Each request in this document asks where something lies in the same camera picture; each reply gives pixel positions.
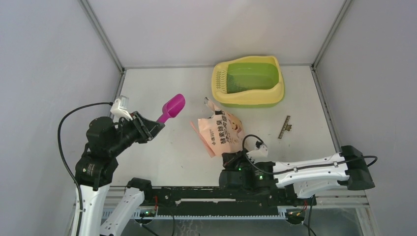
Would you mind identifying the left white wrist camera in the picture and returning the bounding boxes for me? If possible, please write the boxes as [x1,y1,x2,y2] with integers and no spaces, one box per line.
[110,95,133,120]

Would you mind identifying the black sealing clip strip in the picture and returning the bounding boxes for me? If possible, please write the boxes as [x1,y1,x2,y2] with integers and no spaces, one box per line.
[278,116,292,139]

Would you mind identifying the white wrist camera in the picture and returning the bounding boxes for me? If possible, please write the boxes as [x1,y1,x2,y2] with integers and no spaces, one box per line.
[110,95,133,120]
[247,141,268,161]

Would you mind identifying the magenta plastic scoop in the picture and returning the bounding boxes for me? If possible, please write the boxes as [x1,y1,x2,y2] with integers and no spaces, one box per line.
[157,93,186,123]

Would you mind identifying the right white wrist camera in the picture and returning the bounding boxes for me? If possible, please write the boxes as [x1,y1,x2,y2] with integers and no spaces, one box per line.
[247,141,268,161]

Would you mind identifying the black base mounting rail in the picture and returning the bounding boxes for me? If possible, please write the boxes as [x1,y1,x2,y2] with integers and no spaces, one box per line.
[144,186,317,215]

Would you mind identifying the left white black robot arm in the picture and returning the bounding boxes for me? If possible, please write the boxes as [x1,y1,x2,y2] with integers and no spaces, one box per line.
[72,112,165,236]

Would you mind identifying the white slotted cable duct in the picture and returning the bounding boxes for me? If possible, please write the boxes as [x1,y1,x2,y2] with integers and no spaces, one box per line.
[101,208,289,220]

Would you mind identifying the pink cat litter bag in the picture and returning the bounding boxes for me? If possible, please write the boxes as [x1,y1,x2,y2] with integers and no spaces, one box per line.
[190,97,245,158]

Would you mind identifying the green cat litter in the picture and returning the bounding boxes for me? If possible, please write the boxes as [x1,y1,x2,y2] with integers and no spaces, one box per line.
[226,74,254,94]

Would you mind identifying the yellow green litter box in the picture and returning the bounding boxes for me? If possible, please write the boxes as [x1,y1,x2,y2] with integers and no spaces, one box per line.
[211,56,285,108]

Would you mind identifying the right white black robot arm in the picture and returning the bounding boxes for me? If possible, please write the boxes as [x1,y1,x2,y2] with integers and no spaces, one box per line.
[219,142,377,205]

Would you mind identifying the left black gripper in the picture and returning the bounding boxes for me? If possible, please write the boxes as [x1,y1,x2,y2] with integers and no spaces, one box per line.
[109,110,165,154]

